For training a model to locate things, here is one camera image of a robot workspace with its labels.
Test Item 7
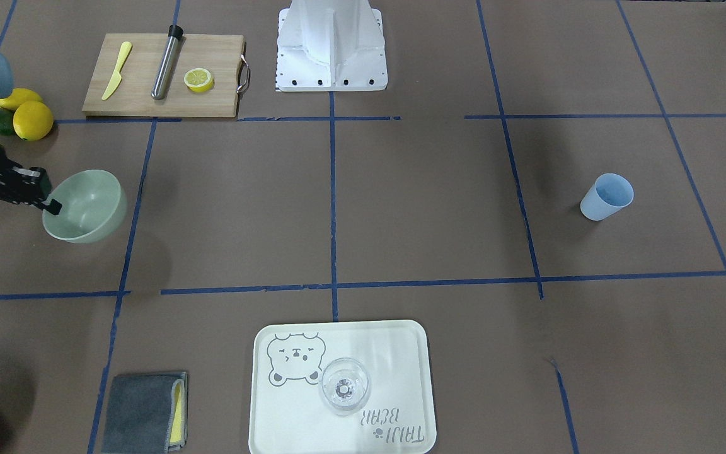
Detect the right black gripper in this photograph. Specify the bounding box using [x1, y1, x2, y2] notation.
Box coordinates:
[0, 167, 62, 216]

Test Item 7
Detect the green bowl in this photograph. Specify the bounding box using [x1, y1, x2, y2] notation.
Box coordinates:
[42, 170, 127, 244]

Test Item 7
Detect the light blue cup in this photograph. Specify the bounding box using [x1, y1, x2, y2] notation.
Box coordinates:
[580, 173, 635, 221]

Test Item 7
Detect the yellow lemon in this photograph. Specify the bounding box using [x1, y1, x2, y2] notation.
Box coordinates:
[13, 100, 54, 141]
[0, 87, 43, 112]

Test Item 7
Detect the steel muddler black tip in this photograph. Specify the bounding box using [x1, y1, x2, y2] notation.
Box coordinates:
[151, 24, 184, 100]

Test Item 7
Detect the yellow plastic knife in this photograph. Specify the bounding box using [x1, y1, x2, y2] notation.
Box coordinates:
[101, 41, 132, 101]

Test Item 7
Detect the half lemon slice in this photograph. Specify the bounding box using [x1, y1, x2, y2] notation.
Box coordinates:
[183, 68, 214, 93]

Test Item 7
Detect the wooden cutting board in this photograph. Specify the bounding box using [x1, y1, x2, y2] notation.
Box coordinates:
[83, 33, 248, 118]

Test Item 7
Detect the grey yellow folded cloth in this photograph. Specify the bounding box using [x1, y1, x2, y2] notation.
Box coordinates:
[101, 371, 189, 453]

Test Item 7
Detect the cream bear tray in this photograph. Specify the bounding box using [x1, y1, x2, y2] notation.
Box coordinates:
[248, 320, 436, 453]

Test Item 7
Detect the clear wine glass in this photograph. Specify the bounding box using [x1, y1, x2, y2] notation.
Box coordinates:
[320, 357, 372, 416]

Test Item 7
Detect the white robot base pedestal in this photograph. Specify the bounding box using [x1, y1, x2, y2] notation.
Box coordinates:
[275, 1, 389, 93]

